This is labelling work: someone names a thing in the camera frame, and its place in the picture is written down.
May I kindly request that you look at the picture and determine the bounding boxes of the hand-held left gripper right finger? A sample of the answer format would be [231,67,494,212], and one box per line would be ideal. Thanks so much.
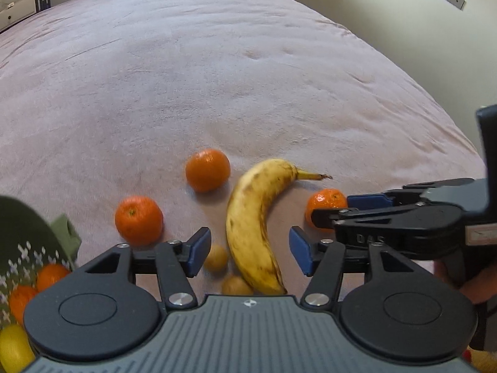
[289,225,422,314]

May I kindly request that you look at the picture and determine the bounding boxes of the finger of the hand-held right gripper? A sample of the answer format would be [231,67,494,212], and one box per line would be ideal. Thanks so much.
[312,201,465,229]
[347,178,476,209]

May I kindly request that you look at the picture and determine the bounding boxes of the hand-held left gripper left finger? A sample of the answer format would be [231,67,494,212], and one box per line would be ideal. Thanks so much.
[75,226,212,312]

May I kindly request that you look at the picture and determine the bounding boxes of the orange tangerine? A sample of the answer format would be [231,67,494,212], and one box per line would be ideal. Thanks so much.
[36,263,71,293]
[305,188,349,228]
[185,148,231,193]
[8,285,39,325]
[114,196,164,247]

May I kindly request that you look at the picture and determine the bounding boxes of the spotted yellow banana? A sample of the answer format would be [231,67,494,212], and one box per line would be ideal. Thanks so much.
[226,158,334,296]

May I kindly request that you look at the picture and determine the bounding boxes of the green plastic colander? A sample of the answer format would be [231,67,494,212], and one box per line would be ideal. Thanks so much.
[0,195,83,329]

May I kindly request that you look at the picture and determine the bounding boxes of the person's right hand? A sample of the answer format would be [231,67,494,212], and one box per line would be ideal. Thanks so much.
[432,260,497,305]

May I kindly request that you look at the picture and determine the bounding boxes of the yellow plush toy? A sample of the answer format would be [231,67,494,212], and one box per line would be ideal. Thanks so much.
[461,349,497,373]

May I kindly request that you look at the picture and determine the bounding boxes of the pink bed blanket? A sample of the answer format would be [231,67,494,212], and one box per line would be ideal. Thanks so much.
[0,0,488,300]

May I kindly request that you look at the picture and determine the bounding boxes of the white nightstand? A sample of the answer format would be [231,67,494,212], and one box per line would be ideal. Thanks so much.
[0,0,38,34]

